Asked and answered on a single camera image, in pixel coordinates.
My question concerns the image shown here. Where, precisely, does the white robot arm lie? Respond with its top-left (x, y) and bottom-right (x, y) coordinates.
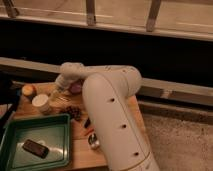
top-left (55, 62), bottom-right (160, 171)

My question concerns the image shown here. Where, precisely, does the white cup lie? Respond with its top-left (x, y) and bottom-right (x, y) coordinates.
top-left (32, 94), bottom-right (51, 114)

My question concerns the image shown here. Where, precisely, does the small metal cup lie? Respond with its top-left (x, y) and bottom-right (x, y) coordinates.
top-left (88, 133), bottom-right (100, 150)

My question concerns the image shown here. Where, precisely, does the wooden table board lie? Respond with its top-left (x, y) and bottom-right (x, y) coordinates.
top-left (13, 82), bottom-right (146, 171)

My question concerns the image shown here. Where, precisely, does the purple bowl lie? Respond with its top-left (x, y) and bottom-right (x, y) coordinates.
top-left (69, 80), bottom-right (84, 94)

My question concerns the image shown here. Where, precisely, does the bunch of dark grapes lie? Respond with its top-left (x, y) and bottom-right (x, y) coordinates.
top-left (60, 106), bottom-right (81, 121)

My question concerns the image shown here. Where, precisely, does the yellow apple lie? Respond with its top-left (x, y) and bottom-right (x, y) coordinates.
top-left (22, 84), bottom-right (36, 97)

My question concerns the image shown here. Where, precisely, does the orange carrot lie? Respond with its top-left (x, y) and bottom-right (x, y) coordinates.
top-left (84, 128), bottom-right (94, 136)

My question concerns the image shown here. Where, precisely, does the green plastic tray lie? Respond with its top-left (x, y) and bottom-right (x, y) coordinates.
top-left (0, 114), bottom-right (70, 171)

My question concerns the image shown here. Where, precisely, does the dark brown block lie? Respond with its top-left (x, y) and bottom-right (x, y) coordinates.
top-left (22, 139), bottom-right (49, 158)

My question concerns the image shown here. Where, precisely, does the black handled utensil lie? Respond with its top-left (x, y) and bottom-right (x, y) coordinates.
top-left (84, 118), bottom-right (91, 128)

